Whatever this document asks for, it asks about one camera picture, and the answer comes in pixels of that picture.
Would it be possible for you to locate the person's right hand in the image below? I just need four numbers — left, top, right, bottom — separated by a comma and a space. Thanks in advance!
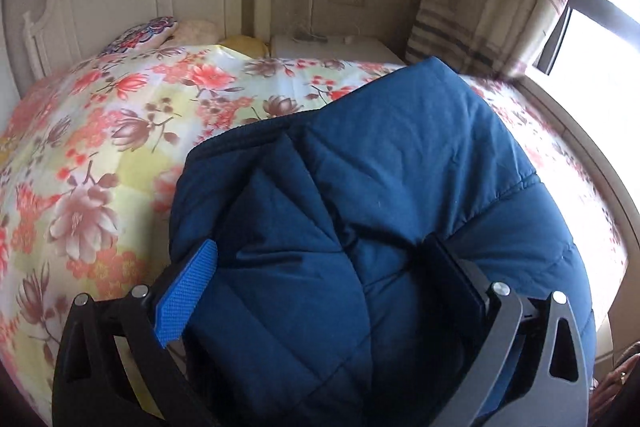
590, 341, 640, 410

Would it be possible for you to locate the dark window frame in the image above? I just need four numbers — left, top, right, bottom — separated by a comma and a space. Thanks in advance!
532, 0, 640, 76

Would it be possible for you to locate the patterned pillow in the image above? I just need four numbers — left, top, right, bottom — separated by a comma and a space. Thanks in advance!
99, 16, 180, 54

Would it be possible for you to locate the beige cushion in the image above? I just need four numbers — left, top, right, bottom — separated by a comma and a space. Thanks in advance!
172, 19, 222, 46

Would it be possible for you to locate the floral bed sheet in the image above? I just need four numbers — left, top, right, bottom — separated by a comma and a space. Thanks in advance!
0, 44, 630, 427

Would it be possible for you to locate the blue padded jacket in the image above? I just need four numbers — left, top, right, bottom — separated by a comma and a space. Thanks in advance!
169, 56, 598, 427

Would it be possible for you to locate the yellow pillow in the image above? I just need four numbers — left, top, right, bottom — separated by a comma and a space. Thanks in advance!
220, 34, 269, 58

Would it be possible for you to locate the white nightstand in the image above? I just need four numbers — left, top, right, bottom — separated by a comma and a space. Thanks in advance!
270, 33, 407, 66

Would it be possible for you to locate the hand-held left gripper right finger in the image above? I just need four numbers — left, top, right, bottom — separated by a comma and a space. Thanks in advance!
425, 234, 589, 427

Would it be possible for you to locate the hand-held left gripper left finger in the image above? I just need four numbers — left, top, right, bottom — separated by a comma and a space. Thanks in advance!
51, 239, 219, 427

